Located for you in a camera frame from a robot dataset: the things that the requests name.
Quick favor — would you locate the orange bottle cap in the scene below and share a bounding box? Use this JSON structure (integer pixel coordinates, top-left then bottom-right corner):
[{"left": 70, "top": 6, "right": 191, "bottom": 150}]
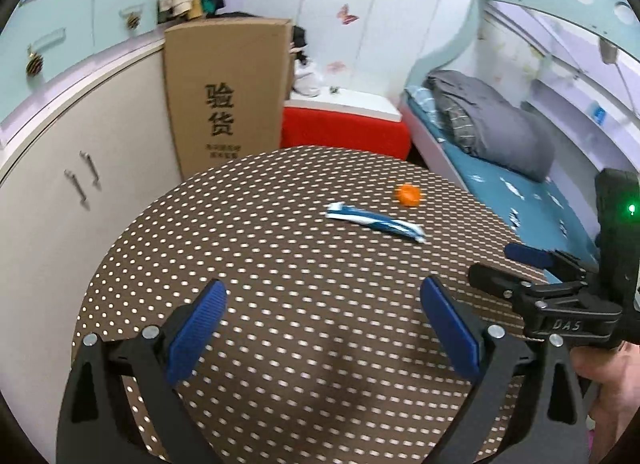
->
[{"left": 395, "top": 184, "right": 422, "bottom": 207}]

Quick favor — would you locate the blue white wrapper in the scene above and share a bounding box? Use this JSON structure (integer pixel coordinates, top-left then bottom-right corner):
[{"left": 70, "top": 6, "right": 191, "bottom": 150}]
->
[{"left": 326, "top": 202, "right": 426, "bottom": 243}]

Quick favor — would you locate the person's right hand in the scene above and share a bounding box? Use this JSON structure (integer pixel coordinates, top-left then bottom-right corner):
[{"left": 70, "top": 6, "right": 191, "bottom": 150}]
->
[{"left": 570, "top": 342, "right": 640, "bottom": 463}]

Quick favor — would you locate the teal bed mattress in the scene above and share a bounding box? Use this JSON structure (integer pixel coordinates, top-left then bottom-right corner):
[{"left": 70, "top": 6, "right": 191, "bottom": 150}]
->
[{"left": 399, "top": 86, "right": 599, "bottom": 266}]

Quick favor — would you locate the grey folded blanket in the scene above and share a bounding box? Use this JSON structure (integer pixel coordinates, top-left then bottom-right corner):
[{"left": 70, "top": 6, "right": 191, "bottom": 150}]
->
[{"left": 424, "top": 70, "right": 554, "bottom": 182}]

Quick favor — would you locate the brown polka dot tablecloth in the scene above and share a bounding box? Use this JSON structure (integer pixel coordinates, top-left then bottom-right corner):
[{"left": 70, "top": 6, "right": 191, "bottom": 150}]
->
[{"left": 75, "top": 146, "right": 522, "bottom": 463}]

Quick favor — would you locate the white curved cabinet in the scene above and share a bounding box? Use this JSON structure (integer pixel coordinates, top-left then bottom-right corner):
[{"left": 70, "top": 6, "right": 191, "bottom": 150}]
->
[{"left": 1, "top": 44, "right": 180, "bottom": 458}]

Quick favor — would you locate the red storage bench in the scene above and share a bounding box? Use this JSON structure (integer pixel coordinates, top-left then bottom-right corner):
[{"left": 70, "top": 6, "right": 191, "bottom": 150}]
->
[{"left": 280, "top": 87, "right": 411, "bottom": 160}]

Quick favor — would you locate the brown cardboard box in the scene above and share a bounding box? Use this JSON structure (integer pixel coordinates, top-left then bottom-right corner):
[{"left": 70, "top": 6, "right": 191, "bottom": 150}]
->
[{"left": 164, "top": 18, "right": 293, "bottom": 179}]

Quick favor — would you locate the white plastic bag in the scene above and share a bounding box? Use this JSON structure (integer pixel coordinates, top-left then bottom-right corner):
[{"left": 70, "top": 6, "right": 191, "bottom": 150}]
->
[{"left": 292, "top": 59, "right": 323, "bottom": 98}]

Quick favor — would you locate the mint drawer unit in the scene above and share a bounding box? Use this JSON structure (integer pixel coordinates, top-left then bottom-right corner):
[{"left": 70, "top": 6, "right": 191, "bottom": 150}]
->
[{"left": 1, "top": 0, "right": 158, "bottom": 118}]

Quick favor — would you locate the mint bed frame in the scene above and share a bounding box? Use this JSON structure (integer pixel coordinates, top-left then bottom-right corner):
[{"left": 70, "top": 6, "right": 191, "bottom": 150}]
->
[{"left": 401, "top": 0, "right": 640, "bottom": 100}]

